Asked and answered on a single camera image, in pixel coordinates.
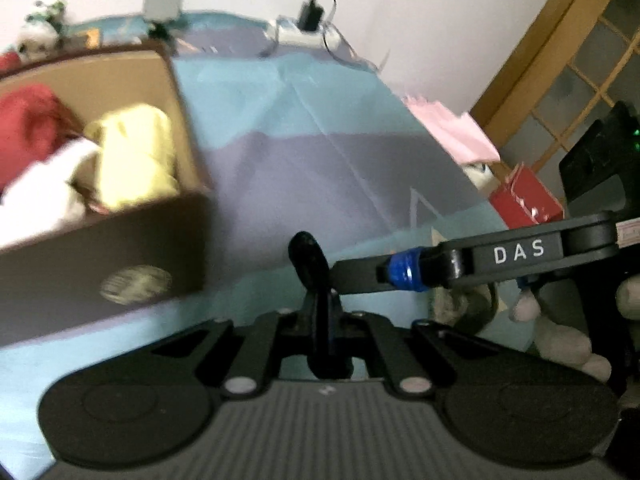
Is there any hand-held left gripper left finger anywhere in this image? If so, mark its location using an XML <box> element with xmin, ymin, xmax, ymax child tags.
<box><xmin>150</xmin><ymin>232</ymin><xmax>332</xmax><ymax>395</ymax></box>

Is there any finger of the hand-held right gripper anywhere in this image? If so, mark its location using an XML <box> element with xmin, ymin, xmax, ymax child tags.
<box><xmin>330</xmin><ymin>245</ymin><xmax>452</xmax><ymax>296</ymax></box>

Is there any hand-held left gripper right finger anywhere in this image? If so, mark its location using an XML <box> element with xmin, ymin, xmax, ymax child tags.
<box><xmin>329</xmin><ymin>291</ymin><xmax>502</xmax><ymax>396</ymax></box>

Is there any yellow cloth toy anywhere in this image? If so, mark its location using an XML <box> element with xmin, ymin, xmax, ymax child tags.
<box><xmin>82</xmin><ymin>103</ymin><xmax>182</xmax><ymax>212</ymax></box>

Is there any brown cardboard box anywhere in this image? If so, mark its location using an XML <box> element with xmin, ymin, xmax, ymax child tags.
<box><xmin>0</xmin><ymin>40</ymin><xmax>217</xmax><ymax>352</ymax></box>

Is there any red cloth toy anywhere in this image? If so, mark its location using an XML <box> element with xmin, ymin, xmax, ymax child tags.
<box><xmin>0</xmin><ymin>82</ymin><xmax>83</xmax><ymax>193</ymax></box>

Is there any person's right hand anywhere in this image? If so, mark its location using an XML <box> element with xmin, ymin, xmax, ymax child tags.
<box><xmin>510</xmin><ymin>274</ymin><xmax>640</xmax><ymax>384</ymax></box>

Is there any red box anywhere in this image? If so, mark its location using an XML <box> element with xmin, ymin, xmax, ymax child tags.
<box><xmin>489</xmin><ymin>161</ymin><xmax>567</xmax><ymax>227</ymax></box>

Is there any grey plush toy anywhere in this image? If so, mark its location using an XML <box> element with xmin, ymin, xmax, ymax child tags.
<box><xmin>429</xmin><ymin>284</ymin><xmax>502</xmax><ymax>335</ymax></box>

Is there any small white cat plush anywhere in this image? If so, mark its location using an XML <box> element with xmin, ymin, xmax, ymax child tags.
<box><xmin>462</xmin><ymin>161</ymin><xmax>499</xmax><ymax>194</ymax></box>

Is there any black device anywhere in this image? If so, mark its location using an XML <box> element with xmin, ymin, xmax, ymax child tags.
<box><xmin>558</xmin><ymin>101</ymin><xmax>640</xmax><ymax>222</ymax></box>

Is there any pink cloth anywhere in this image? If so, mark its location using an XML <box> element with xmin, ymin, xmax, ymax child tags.
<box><xmin>404</xmin><ymin>96</ymin><xmax>502</xmax><ymax>165</ymax></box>

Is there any white power strip with charger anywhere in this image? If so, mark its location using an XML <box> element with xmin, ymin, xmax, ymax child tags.
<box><xmin>257</xmin><ymin>0</ymin><xmax>381</xmax><ymax>71</ymax></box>

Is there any black charger adapter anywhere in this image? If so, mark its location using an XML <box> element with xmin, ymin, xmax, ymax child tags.
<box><xmin>299</xmin><ymin>1</ymin><xmax>325</xmax><ymax>32</ymax></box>

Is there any white plush toy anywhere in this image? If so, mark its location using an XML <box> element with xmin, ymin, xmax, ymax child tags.
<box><xmin>0</xmin><ymin>139</ymin><xmax>102</xmax><ymax>237</ymax></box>

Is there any phone stand with phone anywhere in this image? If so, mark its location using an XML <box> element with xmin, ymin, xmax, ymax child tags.
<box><xmin>143</xmin><ymin>0</ymin><xmax>185</xmax><ymax>22</ymax></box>

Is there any panda plush toy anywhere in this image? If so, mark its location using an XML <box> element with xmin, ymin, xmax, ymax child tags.
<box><xmin>16</xmin><ymin>0</ymin><xmax>69</xmax><ymax>60</ymax></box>

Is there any wooden door frame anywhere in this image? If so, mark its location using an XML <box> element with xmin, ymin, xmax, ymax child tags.
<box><xmin>470</xmin><ymin>0</ymin><xmax>640</xmax><ymax>196</ymax></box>

